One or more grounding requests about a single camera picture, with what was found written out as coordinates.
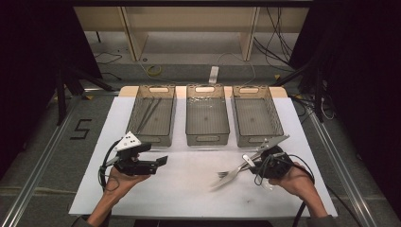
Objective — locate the clear brown plastic basket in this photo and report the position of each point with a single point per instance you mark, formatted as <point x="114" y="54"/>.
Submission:
<point x="255" y="110"/>
<point x="206" y="110"/>
<point x="160" y="123"/>

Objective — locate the person's right hand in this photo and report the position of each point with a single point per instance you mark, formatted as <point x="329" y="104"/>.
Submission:
<point x="301" y="183"/>

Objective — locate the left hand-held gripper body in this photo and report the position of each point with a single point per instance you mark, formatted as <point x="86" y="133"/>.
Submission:
<point x="135" y="167"/>

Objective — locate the long aluminium floor rail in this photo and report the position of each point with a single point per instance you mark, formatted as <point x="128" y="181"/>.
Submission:
<point x="343" y="179"/>
<point x="41" y="160"/>

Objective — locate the black curtain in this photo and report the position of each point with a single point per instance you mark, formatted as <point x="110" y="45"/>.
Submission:
<point x="31" y="63"/>
<point x="362" y="78"/>

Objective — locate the white table mat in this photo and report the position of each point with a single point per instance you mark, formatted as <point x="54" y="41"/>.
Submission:
<point x="176" y="195"/>

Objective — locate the metal fork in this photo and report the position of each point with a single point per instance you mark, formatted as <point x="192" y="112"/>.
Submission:
<point x="223" y="174"/>

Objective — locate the light wooden shelf unit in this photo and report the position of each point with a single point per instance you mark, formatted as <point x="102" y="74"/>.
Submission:
<point x="189" y="22"/>

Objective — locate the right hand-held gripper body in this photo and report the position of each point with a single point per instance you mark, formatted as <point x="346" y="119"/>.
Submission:
<point x="277" y="167"/>

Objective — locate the black metal stand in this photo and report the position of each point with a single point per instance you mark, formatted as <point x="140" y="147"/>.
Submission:
<point x="60" y="101"/>
<point x="319" y="101"/>

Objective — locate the metal chopstick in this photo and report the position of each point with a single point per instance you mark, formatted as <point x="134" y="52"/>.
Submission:
<point x="150" y="114"/>
<point x="145" y="115"/>

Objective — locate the white power strip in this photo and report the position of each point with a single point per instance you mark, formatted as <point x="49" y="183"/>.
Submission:
<point x="213" y="75"/>

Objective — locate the short aluminium floor rail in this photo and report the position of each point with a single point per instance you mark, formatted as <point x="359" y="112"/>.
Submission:
<point x="101" y="92"/>

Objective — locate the person's left hand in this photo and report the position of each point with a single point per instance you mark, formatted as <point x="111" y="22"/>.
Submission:
<point x="121" y="184"/>

